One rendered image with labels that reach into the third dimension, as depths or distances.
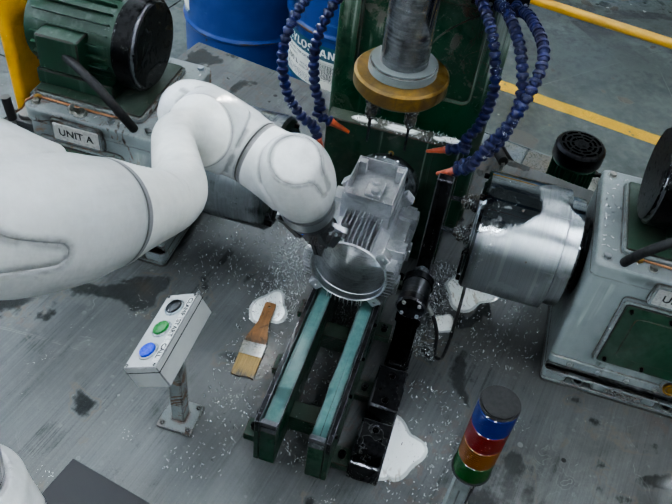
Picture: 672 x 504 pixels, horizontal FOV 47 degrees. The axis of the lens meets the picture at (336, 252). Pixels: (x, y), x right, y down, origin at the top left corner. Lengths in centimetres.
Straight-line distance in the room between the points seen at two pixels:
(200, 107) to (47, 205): 54
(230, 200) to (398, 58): 45
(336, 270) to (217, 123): 60
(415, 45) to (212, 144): 47
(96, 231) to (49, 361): 107
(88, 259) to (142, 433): 95
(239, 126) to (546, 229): 66
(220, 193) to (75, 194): 100
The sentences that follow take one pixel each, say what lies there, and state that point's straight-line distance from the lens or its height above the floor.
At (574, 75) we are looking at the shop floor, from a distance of 430.
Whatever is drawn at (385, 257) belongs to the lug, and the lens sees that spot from 144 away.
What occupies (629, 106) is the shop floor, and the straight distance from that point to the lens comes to 419.
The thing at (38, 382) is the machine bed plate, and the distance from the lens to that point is 164.
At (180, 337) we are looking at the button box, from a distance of 132.
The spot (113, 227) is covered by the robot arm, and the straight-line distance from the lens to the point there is 62.
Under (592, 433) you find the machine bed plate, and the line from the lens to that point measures 167.
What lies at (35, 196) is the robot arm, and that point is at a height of 174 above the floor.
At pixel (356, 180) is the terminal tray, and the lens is 154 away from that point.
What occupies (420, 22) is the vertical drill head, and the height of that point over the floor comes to 146.
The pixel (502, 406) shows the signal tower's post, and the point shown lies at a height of 122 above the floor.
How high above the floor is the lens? 211
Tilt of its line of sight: 46 degrees down
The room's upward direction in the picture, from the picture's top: 8 degrees clockwise
